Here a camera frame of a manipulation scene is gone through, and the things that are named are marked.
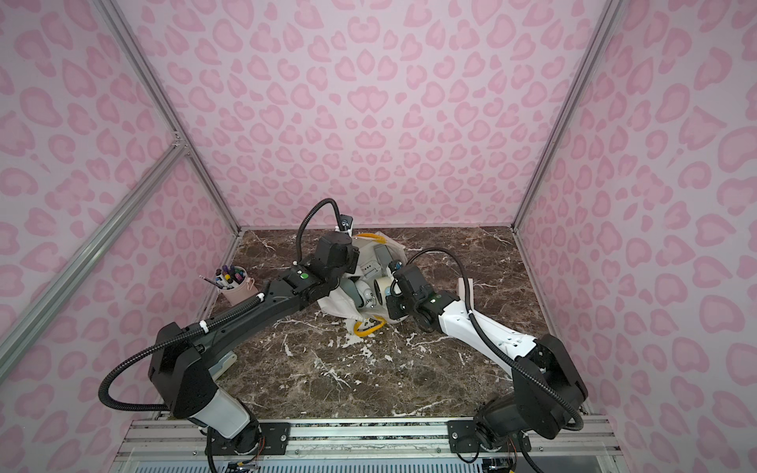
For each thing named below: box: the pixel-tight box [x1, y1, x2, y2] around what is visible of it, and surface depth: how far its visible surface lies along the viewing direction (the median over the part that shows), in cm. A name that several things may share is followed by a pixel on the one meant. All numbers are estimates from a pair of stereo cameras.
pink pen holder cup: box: [214, 265, 259, 307], surface depth 92 cm
